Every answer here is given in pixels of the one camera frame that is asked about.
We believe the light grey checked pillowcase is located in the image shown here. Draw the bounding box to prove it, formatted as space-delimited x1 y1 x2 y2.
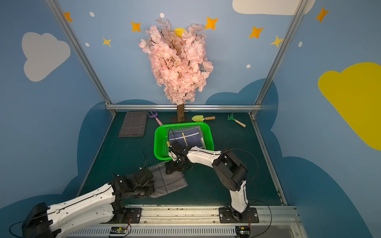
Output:
149 163 188 198

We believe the green plastic basket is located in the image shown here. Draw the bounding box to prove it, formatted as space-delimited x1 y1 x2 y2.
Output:
153 123 214 161

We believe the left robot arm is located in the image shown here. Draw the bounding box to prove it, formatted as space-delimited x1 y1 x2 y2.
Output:
21 168 155 238

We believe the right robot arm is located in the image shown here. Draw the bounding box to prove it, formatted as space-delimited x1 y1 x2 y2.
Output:
166 141 249 215

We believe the dark grey checked pillowcase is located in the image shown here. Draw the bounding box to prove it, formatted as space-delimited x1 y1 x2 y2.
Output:
118 111 147 138

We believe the left circuit board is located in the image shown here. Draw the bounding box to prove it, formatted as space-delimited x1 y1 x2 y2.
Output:
109 227 129 236

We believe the circuit board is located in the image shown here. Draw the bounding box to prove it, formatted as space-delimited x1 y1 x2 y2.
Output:
235 226 251 238
109 227 129 236

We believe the purple toy garden fork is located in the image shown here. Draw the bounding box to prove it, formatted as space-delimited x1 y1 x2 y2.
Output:
147 110 163 126

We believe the green toy rake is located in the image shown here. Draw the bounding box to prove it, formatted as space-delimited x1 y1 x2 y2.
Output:
227 113 246 128

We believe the right circuit board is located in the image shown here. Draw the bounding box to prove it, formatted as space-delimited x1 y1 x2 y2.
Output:
235 226 251 238

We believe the pink blossom artificial tree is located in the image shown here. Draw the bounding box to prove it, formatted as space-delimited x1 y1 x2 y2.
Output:
139 18 213 123

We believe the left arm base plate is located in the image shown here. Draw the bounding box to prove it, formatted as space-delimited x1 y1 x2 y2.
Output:
108 207 142 224

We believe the aluminium frame rail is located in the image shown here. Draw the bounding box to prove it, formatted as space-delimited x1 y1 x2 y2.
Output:
105 104 262 112

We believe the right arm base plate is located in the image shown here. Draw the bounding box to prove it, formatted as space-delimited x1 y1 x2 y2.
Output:
218 206 260 224

